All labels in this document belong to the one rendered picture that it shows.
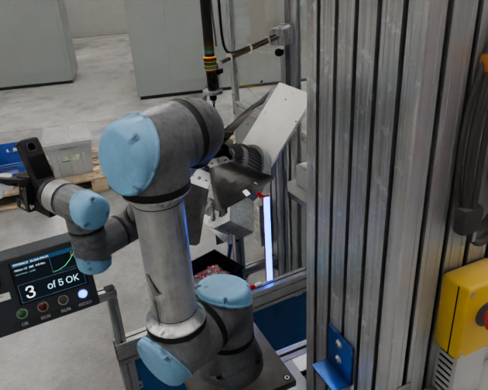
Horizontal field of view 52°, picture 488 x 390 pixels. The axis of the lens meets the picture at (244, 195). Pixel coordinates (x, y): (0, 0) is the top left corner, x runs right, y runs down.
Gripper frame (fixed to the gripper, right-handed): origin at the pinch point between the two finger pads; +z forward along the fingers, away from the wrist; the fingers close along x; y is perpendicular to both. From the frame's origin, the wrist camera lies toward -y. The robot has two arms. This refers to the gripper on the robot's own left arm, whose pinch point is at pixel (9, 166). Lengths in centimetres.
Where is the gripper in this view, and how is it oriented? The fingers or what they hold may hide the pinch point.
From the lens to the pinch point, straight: 133.8
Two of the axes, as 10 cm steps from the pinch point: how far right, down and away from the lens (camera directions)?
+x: 6.4, -2.6, 7.3
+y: -0.3, 9.3, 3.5
